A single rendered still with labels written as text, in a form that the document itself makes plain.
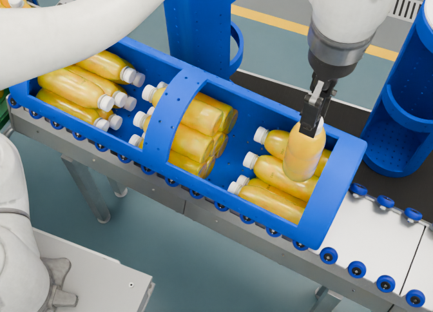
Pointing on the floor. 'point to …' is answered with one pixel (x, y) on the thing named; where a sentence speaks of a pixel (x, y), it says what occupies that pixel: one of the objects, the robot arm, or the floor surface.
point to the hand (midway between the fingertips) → (314, 115)
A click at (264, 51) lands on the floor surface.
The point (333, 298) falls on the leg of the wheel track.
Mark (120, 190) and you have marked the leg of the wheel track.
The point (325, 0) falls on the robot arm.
